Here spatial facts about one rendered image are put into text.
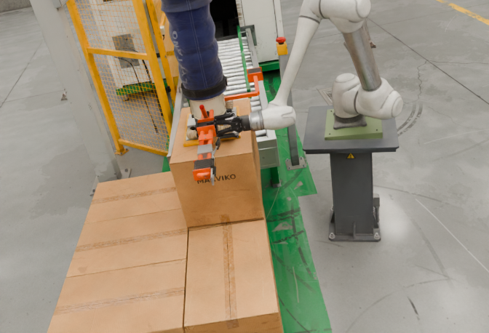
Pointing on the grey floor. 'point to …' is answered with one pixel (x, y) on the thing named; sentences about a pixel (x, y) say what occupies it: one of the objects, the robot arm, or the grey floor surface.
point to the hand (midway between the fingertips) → (207, 129)
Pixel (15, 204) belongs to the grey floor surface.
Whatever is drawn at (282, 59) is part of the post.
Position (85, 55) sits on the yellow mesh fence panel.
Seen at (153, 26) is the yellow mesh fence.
